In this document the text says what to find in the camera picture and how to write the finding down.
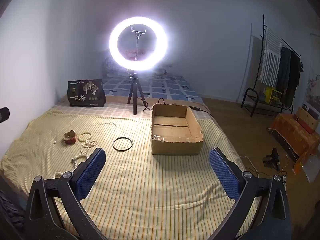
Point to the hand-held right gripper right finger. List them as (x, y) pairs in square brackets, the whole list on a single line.
[(223, 173)]

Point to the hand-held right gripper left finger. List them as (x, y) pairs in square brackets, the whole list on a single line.
[(91, 173)]

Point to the cardboard box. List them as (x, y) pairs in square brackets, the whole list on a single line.
[(172, 132)]

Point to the yellow striped bed sheet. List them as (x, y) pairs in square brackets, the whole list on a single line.
[(140, 185)]

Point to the small black floor tripod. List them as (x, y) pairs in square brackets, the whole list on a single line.
[(273, 157)]

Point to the black printed snack bag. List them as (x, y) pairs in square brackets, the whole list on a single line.
[(86, 93)]

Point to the orange covered bench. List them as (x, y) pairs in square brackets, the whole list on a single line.
[(292, 132)]

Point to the black tripod stand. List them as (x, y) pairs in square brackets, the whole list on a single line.
[(135, 92)]

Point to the yellow box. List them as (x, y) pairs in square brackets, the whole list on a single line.
[(272, 95)]

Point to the light wooden box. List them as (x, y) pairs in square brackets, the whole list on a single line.
[(308, 117)]

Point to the grey patterned pillow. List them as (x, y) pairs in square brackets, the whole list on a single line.
[(110, 66)]

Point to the black clothes rack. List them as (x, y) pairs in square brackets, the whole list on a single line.
[(262, 62)]

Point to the black hanging garment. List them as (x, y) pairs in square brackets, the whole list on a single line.
[(293, 77)]

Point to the dark hanging garment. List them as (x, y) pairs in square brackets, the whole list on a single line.
[(283, 67)]

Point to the white striped towel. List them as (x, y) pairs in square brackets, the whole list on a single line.
[(270, 55)]

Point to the phone holder clamp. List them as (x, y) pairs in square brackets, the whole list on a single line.
[(136, 31)]

